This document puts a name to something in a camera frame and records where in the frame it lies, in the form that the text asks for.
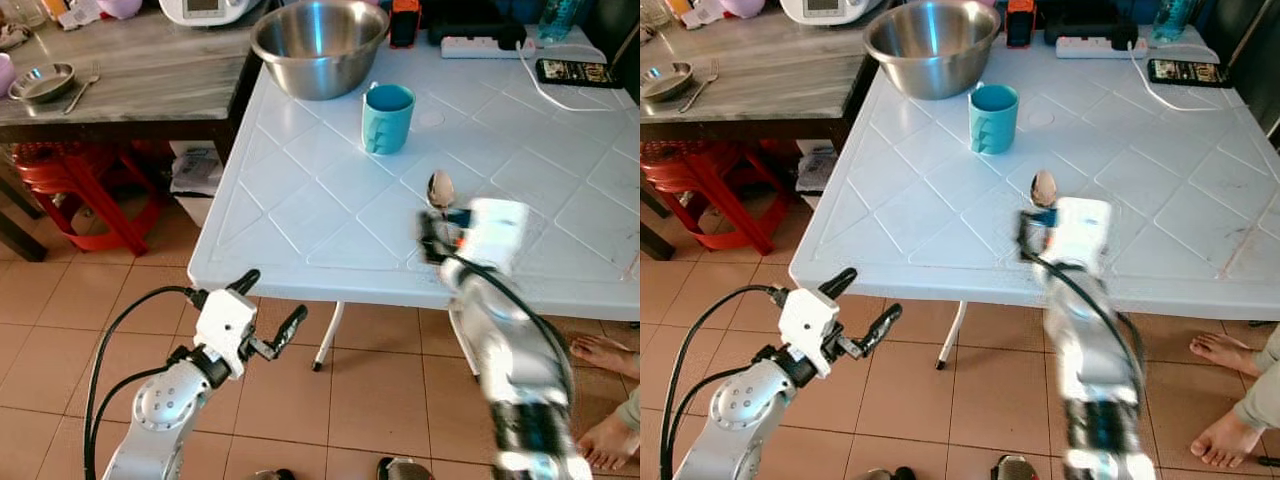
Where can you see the metal spoon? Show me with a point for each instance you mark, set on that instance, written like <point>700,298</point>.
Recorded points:
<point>440,188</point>
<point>1043,186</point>

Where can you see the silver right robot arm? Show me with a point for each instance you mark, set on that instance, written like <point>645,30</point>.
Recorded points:
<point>510,360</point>
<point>1090,360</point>

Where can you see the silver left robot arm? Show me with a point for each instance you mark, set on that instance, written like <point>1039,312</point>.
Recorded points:
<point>745,405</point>
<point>160,410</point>

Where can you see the white plastic table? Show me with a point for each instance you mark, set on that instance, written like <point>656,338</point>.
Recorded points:
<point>920,220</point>
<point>320,220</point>

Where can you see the white box with papers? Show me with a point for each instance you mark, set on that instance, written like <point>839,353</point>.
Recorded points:
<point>197,175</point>
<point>820,170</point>

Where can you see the teal mug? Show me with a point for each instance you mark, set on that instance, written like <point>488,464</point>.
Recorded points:
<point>388,122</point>
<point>993,122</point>

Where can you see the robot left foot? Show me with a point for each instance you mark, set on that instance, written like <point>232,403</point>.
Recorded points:
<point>890,473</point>
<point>275,474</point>

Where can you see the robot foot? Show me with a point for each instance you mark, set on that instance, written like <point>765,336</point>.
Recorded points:
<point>405,469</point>
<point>275,474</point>
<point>1015,468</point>
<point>890,473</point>

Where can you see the red plastic stool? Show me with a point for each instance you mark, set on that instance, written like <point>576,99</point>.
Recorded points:
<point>700,175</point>
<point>80,175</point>

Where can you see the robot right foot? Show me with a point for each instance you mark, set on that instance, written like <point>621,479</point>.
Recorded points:
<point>405,469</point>
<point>1015,468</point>

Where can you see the person's bare foot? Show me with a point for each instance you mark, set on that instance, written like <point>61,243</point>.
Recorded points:
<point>1225,438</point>
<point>1228,353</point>
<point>605,355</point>
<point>608,440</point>

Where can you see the white power strip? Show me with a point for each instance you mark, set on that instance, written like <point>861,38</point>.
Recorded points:
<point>470,47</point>
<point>1085,47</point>

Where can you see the large steel mixing bowl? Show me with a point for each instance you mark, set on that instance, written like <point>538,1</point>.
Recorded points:
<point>320,50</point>
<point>932,50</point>

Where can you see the orange and black device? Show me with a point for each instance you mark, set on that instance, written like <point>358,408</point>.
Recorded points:
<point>1020,25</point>
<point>404,25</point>

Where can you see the black smartphone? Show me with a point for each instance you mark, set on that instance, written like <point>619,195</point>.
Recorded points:
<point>578,73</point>
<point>1190,73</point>

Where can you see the grey wooden table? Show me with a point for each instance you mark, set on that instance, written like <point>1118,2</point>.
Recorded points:
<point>150,80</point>
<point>770,80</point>

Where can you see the black box device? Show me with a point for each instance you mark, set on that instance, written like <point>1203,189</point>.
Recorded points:
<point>1085,20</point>
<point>470,20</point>

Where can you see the person's grey trouser leg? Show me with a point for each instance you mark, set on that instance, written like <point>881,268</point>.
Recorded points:
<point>1262,390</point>
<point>630,408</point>

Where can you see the metal fork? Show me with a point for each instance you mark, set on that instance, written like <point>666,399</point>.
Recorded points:
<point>82,90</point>
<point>698,90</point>

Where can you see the clear plastic water bottle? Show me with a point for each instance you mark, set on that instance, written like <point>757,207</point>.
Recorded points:
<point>560,18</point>
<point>1172,18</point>

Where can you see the small steel dish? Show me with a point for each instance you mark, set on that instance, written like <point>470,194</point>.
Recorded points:
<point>665,82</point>
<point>42,82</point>

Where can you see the white rice cooker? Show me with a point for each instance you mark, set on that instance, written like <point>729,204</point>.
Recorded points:
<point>210,10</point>
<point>830,10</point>

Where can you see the pink bowl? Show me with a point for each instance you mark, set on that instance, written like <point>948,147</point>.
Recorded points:
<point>742,7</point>
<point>120,8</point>

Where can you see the small white container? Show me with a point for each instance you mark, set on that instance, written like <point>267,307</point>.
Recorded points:
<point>702,13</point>
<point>82,13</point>

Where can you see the purple cup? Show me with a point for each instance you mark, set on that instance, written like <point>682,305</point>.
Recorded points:
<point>6,75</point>

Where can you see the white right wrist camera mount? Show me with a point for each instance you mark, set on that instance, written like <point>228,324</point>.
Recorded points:
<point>1082,230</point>
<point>497,232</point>

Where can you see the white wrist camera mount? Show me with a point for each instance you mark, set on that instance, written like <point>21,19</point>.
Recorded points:
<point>808,322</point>
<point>225,325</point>
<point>497,232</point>
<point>1082,230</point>

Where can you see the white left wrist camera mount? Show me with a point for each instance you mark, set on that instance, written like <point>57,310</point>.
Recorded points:
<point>808,322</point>
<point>225,325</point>

